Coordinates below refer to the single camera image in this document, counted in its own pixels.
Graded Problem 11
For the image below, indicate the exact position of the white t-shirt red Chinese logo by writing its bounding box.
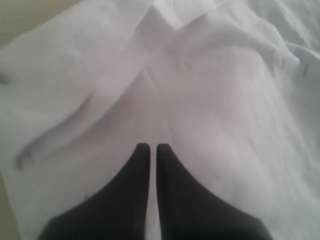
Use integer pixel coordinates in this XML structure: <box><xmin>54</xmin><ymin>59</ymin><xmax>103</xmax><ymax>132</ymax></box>
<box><xmin>0</xmin><ymin>0</ymin><xmax>320</xmax><ymax>240</ymax></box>

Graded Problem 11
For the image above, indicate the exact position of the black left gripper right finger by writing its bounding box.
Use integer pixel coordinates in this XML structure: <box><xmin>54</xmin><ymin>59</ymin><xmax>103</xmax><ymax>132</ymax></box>
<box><xmin>156</xmin><ymin>143</ymin><xmax>272</xmax><ymax>240</ymax></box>

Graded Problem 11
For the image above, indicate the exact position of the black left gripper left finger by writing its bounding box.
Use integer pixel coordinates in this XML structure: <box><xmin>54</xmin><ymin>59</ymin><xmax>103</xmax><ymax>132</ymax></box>
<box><xmin>38</xmin><ymin>143</ymin><xmax>151</xmax><ymax>240</ymax></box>

